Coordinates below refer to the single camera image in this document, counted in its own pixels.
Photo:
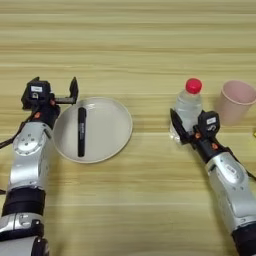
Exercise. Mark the right gripper white-labelled black box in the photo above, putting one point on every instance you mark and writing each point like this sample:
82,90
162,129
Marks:
209,124

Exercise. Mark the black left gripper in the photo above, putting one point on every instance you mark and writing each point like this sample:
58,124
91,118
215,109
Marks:
46,115

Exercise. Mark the black marker pen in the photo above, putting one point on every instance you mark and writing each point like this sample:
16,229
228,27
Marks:
81,133

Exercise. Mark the left gripper white-labelled black box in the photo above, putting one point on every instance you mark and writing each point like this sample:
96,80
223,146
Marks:
37,93

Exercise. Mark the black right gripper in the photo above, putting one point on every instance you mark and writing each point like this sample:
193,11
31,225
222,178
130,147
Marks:
208,150

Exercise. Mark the round beige plate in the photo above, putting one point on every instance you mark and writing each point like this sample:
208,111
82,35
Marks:
106,130

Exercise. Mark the pink plastic cup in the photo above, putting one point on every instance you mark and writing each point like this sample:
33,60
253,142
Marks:
233,110

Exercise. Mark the clear red-capped water bottle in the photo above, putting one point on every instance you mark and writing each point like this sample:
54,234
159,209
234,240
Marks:
188,103

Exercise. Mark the gripper white-labelled black box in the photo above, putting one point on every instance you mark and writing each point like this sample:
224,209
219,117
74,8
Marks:
209,124
37,93

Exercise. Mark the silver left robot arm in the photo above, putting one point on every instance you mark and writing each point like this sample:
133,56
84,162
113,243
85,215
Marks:
28,166

